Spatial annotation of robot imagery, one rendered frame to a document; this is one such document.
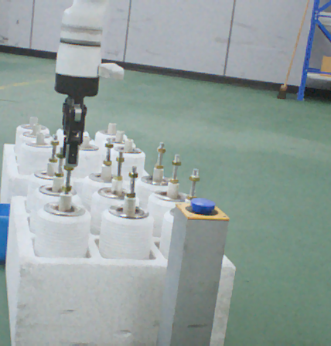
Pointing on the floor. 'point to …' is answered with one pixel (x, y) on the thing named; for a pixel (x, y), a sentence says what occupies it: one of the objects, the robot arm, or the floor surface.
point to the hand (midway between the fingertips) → (69, 154)
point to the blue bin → (0, 232)
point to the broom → (291, 58)
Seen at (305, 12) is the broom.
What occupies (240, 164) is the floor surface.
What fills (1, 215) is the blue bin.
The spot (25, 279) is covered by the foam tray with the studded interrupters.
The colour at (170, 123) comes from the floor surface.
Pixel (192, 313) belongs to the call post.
